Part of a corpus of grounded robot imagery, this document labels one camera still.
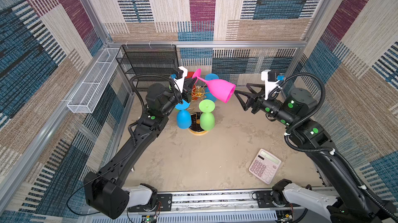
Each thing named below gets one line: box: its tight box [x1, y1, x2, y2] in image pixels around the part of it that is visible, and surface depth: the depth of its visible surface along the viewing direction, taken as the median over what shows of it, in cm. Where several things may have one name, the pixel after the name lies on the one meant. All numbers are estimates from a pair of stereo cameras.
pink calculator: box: [248, 148, 282, 185], surface depth 84 cm
